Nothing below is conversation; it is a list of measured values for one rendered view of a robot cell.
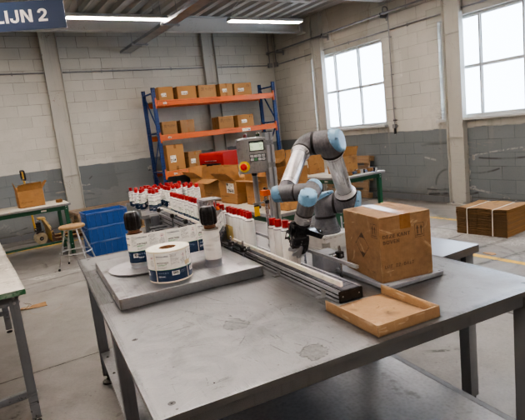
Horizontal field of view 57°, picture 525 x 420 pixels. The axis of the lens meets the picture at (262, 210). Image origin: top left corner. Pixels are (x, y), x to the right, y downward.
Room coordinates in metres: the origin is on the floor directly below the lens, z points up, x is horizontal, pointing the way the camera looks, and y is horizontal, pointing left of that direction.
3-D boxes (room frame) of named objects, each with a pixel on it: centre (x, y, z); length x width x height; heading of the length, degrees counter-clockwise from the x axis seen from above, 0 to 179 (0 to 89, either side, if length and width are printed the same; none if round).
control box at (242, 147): (2.67, 0.01, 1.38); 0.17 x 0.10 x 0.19; 80
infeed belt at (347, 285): (2.54, 0.04, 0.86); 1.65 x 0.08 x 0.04; 25
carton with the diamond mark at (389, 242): (2.05, -0.52, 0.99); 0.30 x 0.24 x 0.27; 17
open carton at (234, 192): (5.18, 0.24, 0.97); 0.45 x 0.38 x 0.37; 124
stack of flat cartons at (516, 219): (5.75, -2.75, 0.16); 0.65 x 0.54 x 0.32; 36
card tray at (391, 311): (1.63, -0.37, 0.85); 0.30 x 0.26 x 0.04; 25
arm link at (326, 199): (2.67, -0.35, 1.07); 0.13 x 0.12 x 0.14; 66
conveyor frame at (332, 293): (2.54, 0.04, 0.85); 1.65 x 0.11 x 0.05; 25
